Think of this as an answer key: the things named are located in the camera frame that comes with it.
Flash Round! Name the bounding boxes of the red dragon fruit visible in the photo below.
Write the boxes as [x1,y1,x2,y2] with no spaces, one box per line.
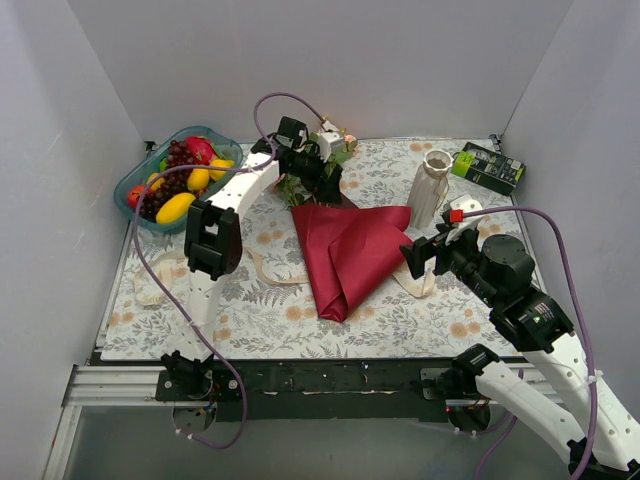
[186,136,219,165]

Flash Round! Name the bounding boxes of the floral patterned table mat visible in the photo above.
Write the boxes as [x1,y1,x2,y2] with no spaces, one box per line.
[99,138,556,361]

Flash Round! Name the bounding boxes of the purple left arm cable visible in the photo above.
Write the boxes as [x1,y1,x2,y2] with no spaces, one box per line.
[130,91,326,449]

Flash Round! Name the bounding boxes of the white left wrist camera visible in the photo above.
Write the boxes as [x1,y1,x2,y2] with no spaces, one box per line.
[316,131,346,162]

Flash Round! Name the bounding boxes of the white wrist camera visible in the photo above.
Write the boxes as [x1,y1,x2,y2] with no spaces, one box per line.
[316,131,346,162]
[442,194,483,245]

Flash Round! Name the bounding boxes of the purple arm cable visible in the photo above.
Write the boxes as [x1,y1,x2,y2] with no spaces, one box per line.
[130,91,326,449]
[452,207,601,480]

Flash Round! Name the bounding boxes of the cream printed ribbon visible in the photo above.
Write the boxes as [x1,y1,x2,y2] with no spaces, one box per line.
[132,247,437,309]

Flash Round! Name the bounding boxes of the dark red wrapping paper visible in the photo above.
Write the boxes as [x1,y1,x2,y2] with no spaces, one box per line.
[291,204,411,322]

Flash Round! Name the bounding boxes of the small orange fruit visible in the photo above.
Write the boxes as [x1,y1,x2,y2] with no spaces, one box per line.
[146,172,164,192]

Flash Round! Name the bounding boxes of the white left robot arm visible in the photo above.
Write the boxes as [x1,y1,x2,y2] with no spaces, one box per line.
[161,117,346,400]

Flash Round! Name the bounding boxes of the yellow lemon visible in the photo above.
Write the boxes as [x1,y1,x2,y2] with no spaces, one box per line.
[209,158,235,182]
[186,168,210,192]

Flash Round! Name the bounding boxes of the aluminium frame rail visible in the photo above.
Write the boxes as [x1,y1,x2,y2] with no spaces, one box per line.
[42,364,176,480]

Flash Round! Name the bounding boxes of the yellow lemon right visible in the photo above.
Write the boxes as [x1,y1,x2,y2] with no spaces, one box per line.
[209,158,235,182]

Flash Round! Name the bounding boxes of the teal plastic fruit tray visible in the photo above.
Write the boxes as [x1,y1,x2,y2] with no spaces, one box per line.
[114,126,244,234]

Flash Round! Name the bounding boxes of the artificial pink flower bouquet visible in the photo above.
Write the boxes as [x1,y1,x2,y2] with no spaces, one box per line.
[273,116,358,208]

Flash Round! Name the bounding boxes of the yellow mango front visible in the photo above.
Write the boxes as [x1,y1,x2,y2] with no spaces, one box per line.
[155,192,196,225]

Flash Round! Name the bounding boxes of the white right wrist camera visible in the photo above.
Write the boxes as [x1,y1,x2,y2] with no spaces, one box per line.
[442,194,483,245]

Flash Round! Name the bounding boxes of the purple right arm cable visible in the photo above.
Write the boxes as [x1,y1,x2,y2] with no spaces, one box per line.
[452,207,601,480]

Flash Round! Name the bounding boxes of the black green product box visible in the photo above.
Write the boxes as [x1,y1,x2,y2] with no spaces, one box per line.
[451,142,526,196]

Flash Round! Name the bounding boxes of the purple grape bunch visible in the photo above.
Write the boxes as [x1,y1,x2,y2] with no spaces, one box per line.
[140,140,195,222]

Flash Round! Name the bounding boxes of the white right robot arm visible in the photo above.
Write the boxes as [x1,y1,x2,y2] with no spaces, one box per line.
[400,231,639,479]

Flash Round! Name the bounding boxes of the yellow lemon middle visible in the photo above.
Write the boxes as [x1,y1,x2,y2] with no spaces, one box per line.
[186,168,210,192]

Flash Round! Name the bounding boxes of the red apple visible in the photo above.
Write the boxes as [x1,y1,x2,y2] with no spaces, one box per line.
[127,185,145,210]

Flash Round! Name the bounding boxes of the white ribbed ceramic vase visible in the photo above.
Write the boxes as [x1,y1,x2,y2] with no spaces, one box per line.
[407,149,453,229]

